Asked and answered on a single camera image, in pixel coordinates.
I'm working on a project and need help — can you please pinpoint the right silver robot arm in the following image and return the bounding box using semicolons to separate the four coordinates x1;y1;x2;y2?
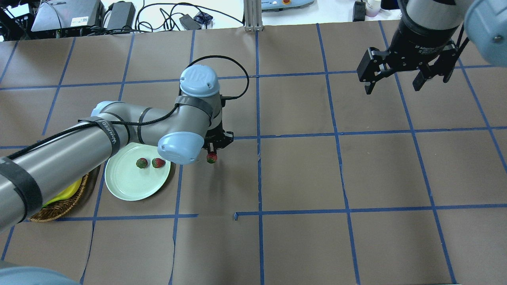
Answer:
357;0;507;95

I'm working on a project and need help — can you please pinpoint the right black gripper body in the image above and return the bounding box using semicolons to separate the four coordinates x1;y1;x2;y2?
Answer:
356;24;470;83

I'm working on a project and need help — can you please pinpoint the black computer case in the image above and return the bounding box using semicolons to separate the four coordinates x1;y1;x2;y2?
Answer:
31;0;105;32

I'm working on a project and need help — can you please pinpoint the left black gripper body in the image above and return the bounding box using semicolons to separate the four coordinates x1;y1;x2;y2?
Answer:
203;95;234;153

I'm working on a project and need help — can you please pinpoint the red strawberry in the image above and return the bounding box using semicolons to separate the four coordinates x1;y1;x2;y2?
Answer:
151;158;166;169
206;151;218;164
135;158;149;169

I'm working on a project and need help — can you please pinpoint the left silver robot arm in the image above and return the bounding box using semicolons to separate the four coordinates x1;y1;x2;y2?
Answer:
0;65;223;231

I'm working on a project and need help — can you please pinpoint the brown wicker basket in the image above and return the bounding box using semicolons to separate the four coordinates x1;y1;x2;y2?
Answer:
28;173;90;222

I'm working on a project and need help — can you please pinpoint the black power adapter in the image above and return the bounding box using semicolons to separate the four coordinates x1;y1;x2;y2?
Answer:
104;1;135;30

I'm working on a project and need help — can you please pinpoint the yellow banana bunch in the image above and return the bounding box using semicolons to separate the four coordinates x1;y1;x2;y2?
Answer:
43;178;83;207

